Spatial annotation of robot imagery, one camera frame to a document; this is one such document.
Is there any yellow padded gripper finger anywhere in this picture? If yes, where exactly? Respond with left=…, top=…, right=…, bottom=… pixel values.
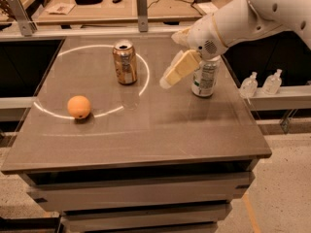
left=171, top=27, right=190, bottom=47
left=159, top=50, right=201, bottom=89

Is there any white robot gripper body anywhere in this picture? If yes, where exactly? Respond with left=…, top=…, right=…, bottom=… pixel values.
left=187, top=16, right=228, bottom=60

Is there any orange soda can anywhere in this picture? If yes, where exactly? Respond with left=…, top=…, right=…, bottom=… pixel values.
left=113, top=39, right=137, bottom=85

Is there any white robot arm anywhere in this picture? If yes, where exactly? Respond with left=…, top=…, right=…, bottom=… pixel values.
left=159, top=0, right=311, bottom=88

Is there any green white soda can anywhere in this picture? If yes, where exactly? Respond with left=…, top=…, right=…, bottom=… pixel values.
left=191, top=56, right=221, bottom=98

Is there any white paper sheet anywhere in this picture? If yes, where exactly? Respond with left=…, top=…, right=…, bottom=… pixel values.
left=197, top=2, right=218, bottom=16

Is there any clear sanitizer bottle left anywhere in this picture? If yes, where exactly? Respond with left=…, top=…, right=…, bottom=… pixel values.
left=239, top=72, right=258, bottom=98

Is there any clear sanitizer bottle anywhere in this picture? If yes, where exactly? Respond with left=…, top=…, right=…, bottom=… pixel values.
left=262, top=69, right=282, bottom=95
left=239, top=72, right=258, bottom=98

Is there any clear sanitizer bottle right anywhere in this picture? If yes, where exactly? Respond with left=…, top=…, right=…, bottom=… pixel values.
left=262, top=69, right=282, bottom=95

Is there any black object on desk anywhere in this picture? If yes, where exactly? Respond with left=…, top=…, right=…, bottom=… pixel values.
left=75, top=0, right=103, bottom=5

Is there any orange fruit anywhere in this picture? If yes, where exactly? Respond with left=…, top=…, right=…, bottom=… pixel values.
left=67, top=95, right=91, bottom=119

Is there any brown paper packet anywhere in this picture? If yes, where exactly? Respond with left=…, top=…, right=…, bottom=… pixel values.
left=47, top=3, right=75, bottom=15

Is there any wooden background desk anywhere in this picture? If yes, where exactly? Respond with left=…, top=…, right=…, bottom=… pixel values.
left=36, top=0, right=232, bottom=25

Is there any grey drawer cabinet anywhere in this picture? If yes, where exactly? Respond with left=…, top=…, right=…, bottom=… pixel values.
left=28, top=160, right=255, bottom=233

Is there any middle metal bracket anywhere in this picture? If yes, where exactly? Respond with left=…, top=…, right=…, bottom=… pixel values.
left=136, top=0, right=148, bottom=32

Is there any metal bracket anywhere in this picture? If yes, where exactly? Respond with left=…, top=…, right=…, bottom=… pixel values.
left=136, top=0, right=148, bottom=32
left=7, top=0, right=37, bottom=37

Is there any left metal bracket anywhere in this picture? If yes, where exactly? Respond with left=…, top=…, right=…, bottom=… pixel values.
left=7, top=0, right=37, bottom=37

